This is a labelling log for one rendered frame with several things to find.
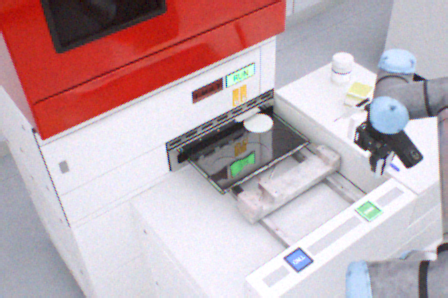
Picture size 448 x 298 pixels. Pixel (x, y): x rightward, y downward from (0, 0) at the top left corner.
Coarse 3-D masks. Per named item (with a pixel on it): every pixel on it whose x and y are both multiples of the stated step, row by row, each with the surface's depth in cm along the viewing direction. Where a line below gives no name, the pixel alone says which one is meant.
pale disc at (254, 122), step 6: (258, 114) 187; (246, 120) 185; (252, 120) 185; (258, 120) 184; (264, 120) 184; (270, 120) 184; (246, 126) 182; (252, 126) 182; (258, 126) 182; (264, 126) 182; (270, 126) 182; (258, 132) 180
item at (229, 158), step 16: (240, 128) 182; (272, 128) 181; (288, 128) 181; (208, 144) 177; (224, 144) 176; (240, 144) 176; (256, 144) 176; (272, 144) 175; (288, 144) 175; (208, 160) 171; (224, 160) 171; (240, 160) 170; (256, 160) 170; (272, 160) 170; (224, 176) 166; (240, 176) 165
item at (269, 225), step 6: (228, 192) 171; (234, 198) 169; (264, 216) 159; (264, 222) 158; (270, 222) 158; (270, 228) 157; (276, 228) 156; (276, 234) 155; (282, 234) 154; (282, 240) 153; (288, 240) 153; (288, 246) 152
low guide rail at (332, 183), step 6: (294, 156) 180; (300, 156) 178; (300, 162) 179; (324, 180) 171; (330, 180) 169; (336, 180) 169; (330, 186) 170; (336, 186) 167; (342, 186) 167; (336, 192) 169; (342, 192) 166; (348, 192) 165; (348, 198) 165; (354, 198) 163
